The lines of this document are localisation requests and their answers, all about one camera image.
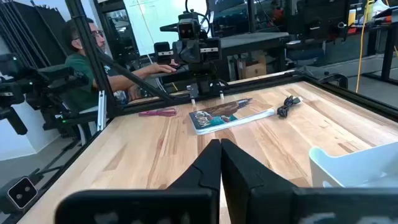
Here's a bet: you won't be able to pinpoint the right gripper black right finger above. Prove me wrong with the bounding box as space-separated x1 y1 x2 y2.
220 138 398 224

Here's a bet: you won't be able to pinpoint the black table-level camera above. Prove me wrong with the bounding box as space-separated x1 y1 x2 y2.
0 175 40 215

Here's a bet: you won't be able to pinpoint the black background desk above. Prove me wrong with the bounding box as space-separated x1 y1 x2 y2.
220 32 290 82

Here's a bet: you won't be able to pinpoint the person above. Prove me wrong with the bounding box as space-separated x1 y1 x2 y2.
63 17 178 110

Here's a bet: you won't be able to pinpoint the silver aluminium bracket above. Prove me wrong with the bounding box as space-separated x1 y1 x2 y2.
96 90 108 132

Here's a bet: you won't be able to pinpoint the black diagonal frame brace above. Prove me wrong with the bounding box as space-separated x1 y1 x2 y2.
96 49 175 103

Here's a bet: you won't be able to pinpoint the red handled tool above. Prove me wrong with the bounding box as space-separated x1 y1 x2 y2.
276 95 302 119

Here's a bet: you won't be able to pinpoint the yellow hanging cable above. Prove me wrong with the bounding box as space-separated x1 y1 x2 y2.
355 0 374 94

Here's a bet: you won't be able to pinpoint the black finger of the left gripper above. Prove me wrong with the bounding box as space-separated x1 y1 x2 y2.
154 42 174 65
200 37 222 62

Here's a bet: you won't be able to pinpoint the left arm wrist camera box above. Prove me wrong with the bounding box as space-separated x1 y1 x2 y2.
177 17 201 40

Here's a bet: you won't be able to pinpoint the illustrated paperback book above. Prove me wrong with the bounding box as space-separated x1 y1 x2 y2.
188 97 276 136

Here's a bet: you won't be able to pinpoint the stacked black panels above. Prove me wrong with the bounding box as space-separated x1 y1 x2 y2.
0 0 68 70

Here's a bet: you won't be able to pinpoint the cardboard box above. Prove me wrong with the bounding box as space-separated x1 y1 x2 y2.
240 60 268 80

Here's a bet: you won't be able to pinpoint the black aluminium frame post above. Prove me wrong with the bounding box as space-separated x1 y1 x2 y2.
64 0 121 118

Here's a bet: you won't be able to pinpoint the white plastic bin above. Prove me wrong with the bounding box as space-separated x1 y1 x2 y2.
308 141 398 189

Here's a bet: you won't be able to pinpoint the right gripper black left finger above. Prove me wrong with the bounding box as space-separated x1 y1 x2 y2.
54 139 222 224

